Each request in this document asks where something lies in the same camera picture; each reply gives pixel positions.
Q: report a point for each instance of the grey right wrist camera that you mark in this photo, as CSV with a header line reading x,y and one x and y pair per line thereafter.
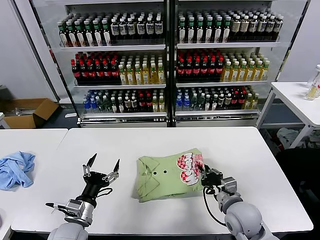
x,y
228,185

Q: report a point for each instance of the small clear water bottle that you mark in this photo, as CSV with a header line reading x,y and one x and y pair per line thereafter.
x,y
99,105
193,102
200,102
106,105

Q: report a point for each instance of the white paper scrap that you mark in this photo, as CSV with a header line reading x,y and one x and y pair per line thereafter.
x,y
70,115

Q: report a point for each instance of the dark tea bottle green cap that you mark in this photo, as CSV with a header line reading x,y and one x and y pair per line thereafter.
x,y
71,37
190,31
199,31
181,31
226,30
88,36
217,31
106,35
208,31
97,36
80,37
63,37

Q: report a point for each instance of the brown cardboard box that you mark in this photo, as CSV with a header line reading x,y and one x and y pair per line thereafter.
x,y
19,122

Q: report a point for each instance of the dark drink bottle white cap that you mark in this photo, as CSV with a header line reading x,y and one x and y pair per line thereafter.
x,y
269,27
158,28
149,29
140,29
123,29
114,30
131,29
278,26
261,27
252,27

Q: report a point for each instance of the crumpled light blue shirt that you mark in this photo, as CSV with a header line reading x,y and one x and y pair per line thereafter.
x,y
15,172

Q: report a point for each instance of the glass cooler door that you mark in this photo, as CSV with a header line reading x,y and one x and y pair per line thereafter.
x,y
42,30
294,37

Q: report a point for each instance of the small white table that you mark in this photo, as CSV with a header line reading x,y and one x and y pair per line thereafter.
x,y
1,115

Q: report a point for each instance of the glass bottle yellow contents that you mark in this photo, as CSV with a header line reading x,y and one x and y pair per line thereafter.
x,y
310,94

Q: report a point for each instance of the white beverage cooler cabinet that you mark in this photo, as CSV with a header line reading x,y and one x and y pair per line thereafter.
x,y
124,120
214,121

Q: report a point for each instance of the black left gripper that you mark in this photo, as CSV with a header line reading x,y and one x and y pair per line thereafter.
x,y
93,186

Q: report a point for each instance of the white cooler shelf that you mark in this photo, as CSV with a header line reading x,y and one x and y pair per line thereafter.
x,y
124,115
214,113
224,45
112,48
219,84
119,86

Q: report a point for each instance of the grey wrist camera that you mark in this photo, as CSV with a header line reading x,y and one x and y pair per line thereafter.
x,y
228,185
75,208

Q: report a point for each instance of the small cola bottle red cap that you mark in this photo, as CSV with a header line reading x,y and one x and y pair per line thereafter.
x,y
241,100
141,103
234,101
148,103

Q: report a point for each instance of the white side table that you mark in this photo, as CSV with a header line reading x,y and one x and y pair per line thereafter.
x,y
294,97

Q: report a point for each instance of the small blue drink bottle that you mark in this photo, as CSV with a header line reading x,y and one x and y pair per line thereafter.
x,y
93,105
86,105
185,103
178,103

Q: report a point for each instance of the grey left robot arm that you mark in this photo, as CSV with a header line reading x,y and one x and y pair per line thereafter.
x,y
67,232

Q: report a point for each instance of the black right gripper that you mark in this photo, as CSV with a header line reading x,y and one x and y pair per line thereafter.
x,y
212,179

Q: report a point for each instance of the small dark bottle white cap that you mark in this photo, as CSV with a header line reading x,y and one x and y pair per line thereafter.
x,y
220,101
207,103
134,104
214,102
113,105
127,104
227,101
120,105

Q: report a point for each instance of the dark bottle beige label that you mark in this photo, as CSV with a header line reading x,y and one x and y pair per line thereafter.
x,y
243,28
234,28

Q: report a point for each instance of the small yellow tea bottle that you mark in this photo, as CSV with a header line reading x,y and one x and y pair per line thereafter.
x,y
161,104
154,104
247,102
254,101

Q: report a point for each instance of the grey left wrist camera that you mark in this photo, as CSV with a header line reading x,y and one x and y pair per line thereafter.
x,y
75,208

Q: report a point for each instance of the pale cloth pile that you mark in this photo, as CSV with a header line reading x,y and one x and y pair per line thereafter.
x,y
287,137

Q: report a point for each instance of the light green polo shirt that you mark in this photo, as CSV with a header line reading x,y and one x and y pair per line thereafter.
x,y
162,182

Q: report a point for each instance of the grey metal rods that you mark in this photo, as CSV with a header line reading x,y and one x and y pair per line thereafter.
x,y
17,111

